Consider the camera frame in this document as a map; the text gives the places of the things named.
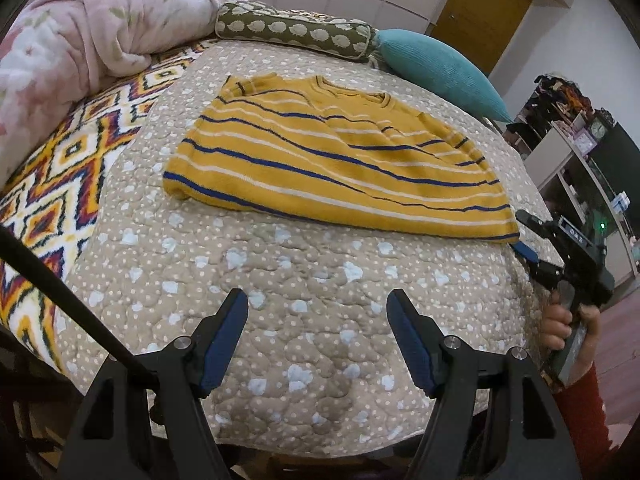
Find yellow striped knit sweater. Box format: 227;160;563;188
163;74;518;243

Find red sleeve forearm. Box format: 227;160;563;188
553;365;618;479

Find person's right hand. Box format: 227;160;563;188
539;289;601;391

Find white shelf unit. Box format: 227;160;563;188
524;126;639;286

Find black television screen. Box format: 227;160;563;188
588;122;640;236

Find small round clock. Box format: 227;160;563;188
589;108;615;142

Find cluttered dark shelf items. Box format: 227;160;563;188
503;74;596;158

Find beige heart-patterned quilt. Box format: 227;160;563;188
67;41;549;457

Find geometric patterned colourful blanket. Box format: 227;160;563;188
1;40;210;353

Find brown wooden door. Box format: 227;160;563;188
431;0;533;75

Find olive hedgehog-print bolster pillow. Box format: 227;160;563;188
215;1;378;62

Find pink floral comforter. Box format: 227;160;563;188
1;0;250;182

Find purple photo frame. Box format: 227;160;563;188
574;128;598;156

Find black cable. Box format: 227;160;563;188
0;224;151;386

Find teal corduroy pillow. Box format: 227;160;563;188
376;28;512;122

